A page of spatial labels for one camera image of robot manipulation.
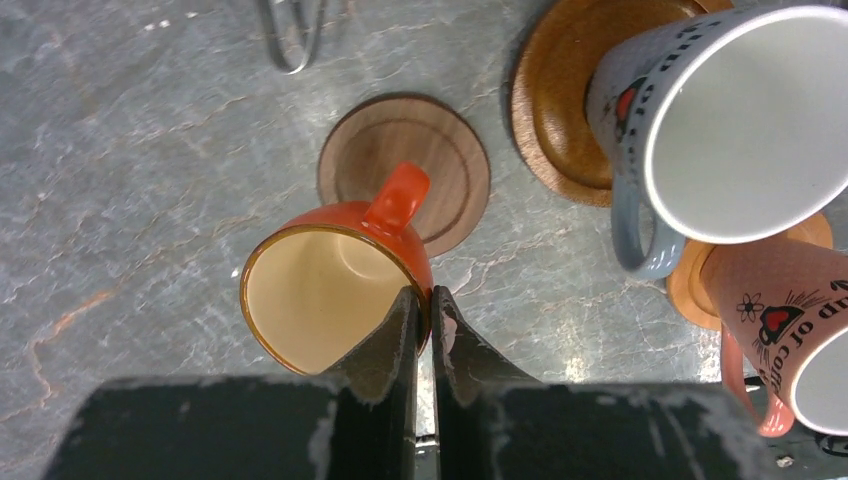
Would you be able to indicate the white cup grey handle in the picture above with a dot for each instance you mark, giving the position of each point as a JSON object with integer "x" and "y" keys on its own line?
{"x": 723, "y": 128}

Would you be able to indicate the orange-brown saucer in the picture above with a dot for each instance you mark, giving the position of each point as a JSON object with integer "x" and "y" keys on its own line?
{"x": 685, "y": 289}

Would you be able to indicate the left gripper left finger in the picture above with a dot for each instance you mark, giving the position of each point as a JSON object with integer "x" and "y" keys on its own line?
{"x": 354, "y": 421}

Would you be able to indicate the white cup pink handle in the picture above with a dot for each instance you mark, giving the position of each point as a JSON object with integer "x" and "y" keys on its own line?
{"x": 783, "y": 309}

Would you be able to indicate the orange cup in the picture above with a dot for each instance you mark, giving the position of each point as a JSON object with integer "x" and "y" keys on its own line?
{"x": 318, "y": 286}

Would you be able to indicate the dark brown saucer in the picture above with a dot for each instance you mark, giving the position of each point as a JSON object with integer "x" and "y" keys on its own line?
{"x": 366, "y": 145}

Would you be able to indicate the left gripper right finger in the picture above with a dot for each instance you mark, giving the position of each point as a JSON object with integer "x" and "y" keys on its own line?
{"x": 494, "y": 421}

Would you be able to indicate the large brown saucer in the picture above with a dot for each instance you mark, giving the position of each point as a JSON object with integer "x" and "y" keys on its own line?
{"x": 552, "y": 70}

